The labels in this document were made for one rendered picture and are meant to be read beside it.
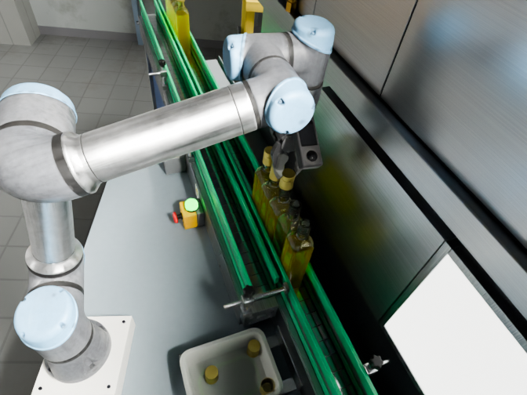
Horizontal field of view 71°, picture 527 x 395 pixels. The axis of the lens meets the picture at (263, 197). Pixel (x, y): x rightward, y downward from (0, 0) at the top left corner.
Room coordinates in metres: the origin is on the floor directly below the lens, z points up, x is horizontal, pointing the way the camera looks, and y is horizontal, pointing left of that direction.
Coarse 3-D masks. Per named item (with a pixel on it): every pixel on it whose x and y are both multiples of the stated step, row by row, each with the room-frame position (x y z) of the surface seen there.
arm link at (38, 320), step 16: (32, 288) 0.33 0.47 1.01; (48, 288) 0.32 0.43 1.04; (64, 288) 0.34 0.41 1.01; (80, 288) 0.36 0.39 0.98; (32, 304) 0.29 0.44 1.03; (48, 304) 0.29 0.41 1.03; (64, 304) 0.30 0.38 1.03; (80, 304) 0.32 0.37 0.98; (16, 320) 0.25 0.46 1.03; (32, 320) 0.26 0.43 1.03; (48, 320) 0.26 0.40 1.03; (64, 320) 0.27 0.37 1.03; (80, 320) 0.29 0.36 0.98; (32, 336) 0.23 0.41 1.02; (48, 336) 0.23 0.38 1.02; (64, 336) 0.25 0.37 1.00; (80, 336) 0.26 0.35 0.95; (48, 352) 0.22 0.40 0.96; (64, 352) 0.23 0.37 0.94
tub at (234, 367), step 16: (240, 336) 0.36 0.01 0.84; (256, 336) 0.37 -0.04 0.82; (192, 352) 0.30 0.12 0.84; (208, 352) 0.32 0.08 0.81; (224, 352) 0.33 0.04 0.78; (240, 352) 0.34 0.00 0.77; (192, 368) 0.28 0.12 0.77; (224, 368) 0.29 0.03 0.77; (240, 368) 0.30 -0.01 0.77; (256, 368) 0.31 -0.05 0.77; (272, 368) 0.29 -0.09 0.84; (192, 384) 0.25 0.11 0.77; (208, 384) 0.25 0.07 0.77; (224, 384) 0.26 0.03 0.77; (240, 384) 0.26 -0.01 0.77; (256, 384) 0.27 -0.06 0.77; (272, 384) 0.27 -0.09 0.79
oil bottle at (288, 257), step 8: (288, 240) 0.52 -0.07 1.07; (296, 240) 0.51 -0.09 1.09; (304, 240) 0.51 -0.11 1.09; (312, 240) 0.52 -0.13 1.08; (288, 248) 0.51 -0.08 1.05; (296, 248) 0.49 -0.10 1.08; (304, 248) 0.50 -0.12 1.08; (312, 248) 0.51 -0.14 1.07; (288, 256) 0.50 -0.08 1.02; (296, 256) 0.49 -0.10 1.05; (304, 256) 0.50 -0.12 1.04; (288, 264) 0.50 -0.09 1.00; (296, 264) 0.49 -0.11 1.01; (304, 264) 0.50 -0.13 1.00; (288, 272) 0.49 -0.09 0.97; (296, 272) 0.50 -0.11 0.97; (304, 272) 0.51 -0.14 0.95; (296, 280) 0.50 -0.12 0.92
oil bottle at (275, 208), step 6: (276, 198) 0.63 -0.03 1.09; (270, 204) 0.63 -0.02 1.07; (276, 204) 0.61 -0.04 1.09; (282, 204) 0.61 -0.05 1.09; (288, 204) 0.62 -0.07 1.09; (270, 210) 0.62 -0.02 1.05; (276, 210) 0.60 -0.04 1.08; (282, 210) 0.60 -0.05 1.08; (270, 216) 0.62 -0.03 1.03; (276, 216) 0.59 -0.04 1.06; (270, 222) 0.61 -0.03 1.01; (276, 222) 0.59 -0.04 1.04; (270, 228) 0.61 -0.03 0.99; (270, 234) 0.60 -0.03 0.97
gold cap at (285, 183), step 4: (284, 172) 0.63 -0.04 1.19; (288, 172) 0.63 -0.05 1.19; (292, 172) 0.63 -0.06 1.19; (284, 176) 0.61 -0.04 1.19; (288, 176) 0.62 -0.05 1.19; (292, 176) 0.62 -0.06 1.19; (280, 180) 0.62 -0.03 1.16; (284, 180) 0.61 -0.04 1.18; (288, 180) 0.61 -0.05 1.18; (292, 180) 0.62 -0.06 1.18; (280, 184) 0.62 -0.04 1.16; (284, 184) 0.61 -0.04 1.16; (288, 184) 0.61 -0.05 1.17; (292, 184) 0.62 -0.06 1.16; (284, 188) 0.61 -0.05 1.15; (288, 188) 0.61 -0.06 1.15; (292, 188) 0.62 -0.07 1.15
